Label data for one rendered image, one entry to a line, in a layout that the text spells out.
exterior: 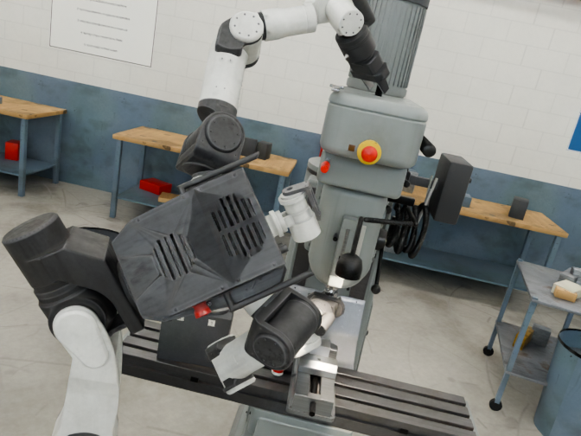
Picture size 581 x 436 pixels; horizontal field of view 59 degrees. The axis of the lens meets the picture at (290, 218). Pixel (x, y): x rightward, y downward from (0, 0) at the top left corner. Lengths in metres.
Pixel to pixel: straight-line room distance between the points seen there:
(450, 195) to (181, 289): 1.09
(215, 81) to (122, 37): 5.12
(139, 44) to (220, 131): 5.15
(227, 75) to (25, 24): 5.72
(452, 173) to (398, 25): 0.50
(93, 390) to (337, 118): 0.84
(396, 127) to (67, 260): 0.81
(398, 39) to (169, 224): 1.00
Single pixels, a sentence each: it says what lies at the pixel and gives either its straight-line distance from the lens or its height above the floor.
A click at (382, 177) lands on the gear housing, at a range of 1.44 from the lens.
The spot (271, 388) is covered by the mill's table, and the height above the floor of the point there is 0.93.
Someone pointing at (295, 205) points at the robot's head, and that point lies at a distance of 1.13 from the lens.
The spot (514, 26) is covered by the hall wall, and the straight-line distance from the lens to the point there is 5.96.
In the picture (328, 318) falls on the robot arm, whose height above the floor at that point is 1.28.
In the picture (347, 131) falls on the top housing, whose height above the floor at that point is 1.80.
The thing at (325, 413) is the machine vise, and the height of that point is 0.96.
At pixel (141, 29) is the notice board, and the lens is 6.21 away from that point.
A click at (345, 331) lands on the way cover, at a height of 0.97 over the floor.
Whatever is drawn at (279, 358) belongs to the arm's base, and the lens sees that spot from 1.07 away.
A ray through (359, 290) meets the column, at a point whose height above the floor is 1.13.
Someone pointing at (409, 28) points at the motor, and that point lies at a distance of 1.72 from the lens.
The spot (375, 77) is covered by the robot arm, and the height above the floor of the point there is 1.94.
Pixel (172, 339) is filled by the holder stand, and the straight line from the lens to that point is 1.76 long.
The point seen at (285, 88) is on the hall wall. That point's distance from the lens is 5.79.
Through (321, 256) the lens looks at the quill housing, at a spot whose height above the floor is 1.41.
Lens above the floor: 1.95
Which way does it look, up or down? 17 degrees down
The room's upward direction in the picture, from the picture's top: 12 degrees clockwise
